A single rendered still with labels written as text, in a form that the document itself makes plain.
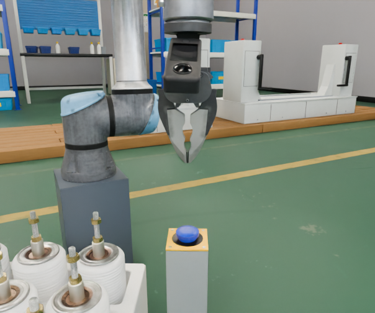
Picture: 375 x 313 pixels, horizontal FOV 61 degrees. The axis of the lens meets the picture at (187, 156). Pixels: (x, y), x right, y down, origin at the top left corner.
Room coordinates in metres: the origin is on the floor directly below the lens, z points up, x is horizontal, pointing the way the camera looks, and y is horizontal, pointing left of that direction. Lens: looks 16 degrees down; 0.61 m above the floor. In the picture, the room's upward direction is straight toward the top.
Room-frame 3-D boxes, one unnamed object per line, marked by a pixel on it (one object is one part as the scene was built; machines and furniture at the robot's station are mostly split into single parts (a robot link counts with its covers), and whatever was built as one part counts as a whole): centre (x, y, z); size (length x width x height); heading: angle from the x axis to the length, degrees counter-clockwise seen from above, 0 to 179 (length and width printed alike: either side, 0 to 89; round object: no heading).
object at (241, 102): (3.43, -1.05, 0.45); 1.51 x 0.57 x 0.74; 117
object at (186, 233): (0.49, 0.00, 0.32); 0.04 x 0.04 x 0.02
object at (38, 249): (0.54, 0.29, 0.26); 0.02 x 0.02 x 0.03
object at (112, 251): (0.54, 0.17, 0.25); 0.08 x 0.08 x 0.01
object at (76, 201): (0.87, 0.28, 0.15); 0.18 x 0.18 x 0.30; 27
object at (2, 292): (0.42, 0.29, 0.26); 0.02 x 0.02 x 0.03
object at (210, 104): (0.50, -0.02, 0.54); 0.05 x 0.02 x 0.09; 89
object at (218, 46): (6.09, -0.49, 0.90); 0.50 x 0.38 x 0.21; 25
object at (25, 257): (0.54, 0.29, 0.25); 0.08 x 0.08 x 0.01
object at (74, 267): (0.42, 0.17, 0.30); 0.01 x 0.01 x 0.08
